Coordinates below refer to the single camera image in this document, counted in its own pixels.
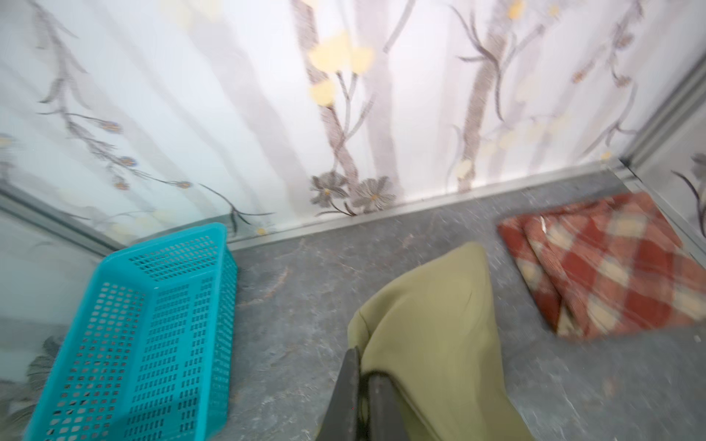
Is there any red plaid wool skirt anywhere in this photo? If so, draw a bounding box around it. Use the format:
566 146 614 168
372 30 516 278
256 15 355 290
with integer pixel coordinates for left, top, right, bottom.
498 192 705 340

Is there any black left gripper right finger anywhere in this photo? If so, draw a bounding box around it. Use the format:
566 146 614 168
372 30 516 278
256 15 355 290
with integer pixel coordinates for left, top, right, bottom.
368 373 410 441

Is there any teal plastic basket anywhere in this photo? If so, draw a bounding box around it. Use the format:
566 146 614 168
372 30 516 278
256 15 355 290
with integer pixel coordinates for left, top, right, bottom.
25 223 237 440

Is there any olive green skirt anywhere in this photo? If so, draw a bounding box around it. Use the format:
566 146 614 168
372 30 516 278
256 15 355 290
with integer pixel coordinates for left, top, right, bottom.
347 243 531 440

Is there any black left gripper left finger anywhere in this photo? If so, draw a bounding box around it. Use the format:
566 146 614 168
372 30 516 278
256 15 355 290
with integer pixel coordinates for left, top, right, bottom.
316 347 360 441

